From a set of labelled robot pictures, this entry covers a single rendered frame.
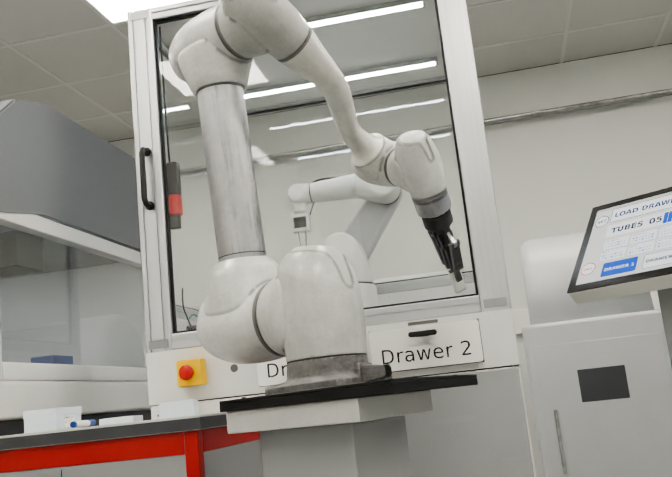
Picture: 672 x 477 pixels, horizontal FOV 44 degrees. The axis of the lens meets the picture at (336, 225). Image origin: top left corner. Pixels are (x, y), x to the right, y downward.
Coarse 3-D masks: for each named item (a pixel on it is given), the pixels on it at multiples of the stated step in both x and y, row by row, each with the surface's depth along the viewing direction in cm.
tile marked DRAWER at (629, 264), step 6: (630, 258) 201; (636, 258) 200; (606, 264) 206; (612, 264) 204; (618, 264) 203; (624, 264) 201; (630, 264) 200; (636, 264) 198; (606, 270) 204; (612, 270) 203; (618, 270) 201; (624, 270) 200; (630, 270) 198; (600, 276) 204
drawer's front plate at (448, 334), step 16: (464, 320) 216; (384, 336) 220; (400, 336) 219; (432, 336) 217; (448, 336) 216; (464, 336) 216; (480, 336) 216; (384, 352) 219; (416, 352) 217; (432, 352) 216; (480, 352) 214; (400, 368) 217; (416, 368) 217
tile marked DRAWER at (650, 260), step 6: (660, 252) 196; (666, 252) 194; (648, 258) 197; (654, 258) 196; (660, 258) 194; (666, 258) 193; (642, 264) 197; (648, 264) 196; (654, 264) 194; (660, 264) 193
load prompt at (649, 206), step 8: (648, 200) 212; (656, 200) 210; (664, 200) 208; (616, 208) 219; (624, 208) 217; (632, 208) 215; (640, 208) 212; (648, 208) 210; (656, 208) 208; (664, 208) 206; (616, 216) 217; (624, 216) 214; (632, 216) 212
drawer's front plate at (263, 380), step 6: (276, 360) 224; (282, 360) 224; (258, 366) 225; (264, 366) 225; (270, 366) 224; (258, 372) 225; (264, 372) 224; (270, 372) 224; (258, 378) 224; (264, 378) 224; (270, 378) 224; (276, 378) 223; (282, 378) 223; (264, 384) 224; (270, 384) 223; (276, 384) 223
